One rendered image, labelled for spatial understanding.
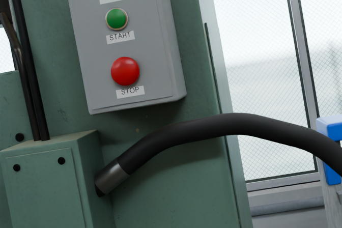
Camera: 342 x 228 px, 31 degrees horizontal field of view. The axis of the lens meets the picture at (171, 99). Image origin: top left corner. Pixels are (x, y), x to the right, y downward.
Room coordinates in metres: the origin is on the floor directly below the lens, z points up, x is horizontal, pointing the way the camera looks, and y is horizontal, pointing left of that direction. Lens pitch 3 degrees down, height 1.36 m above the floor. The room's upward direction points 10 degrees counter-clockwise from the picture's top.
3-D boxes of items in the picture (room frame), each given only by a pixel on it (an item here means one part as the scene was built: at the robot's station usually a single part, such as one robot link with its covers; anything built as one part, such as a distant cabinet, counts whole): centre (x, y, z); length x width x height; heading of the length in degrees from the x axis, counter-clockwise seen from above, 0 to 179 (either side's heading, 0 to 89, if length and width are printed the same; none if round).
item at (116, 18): (0.65, 0.04, 1.42); 0.02 x 0.01 x 0.02; 80
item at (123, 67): (0.65, 0.04, 1.36); 0.03 x 0.01 x 0.03; 80
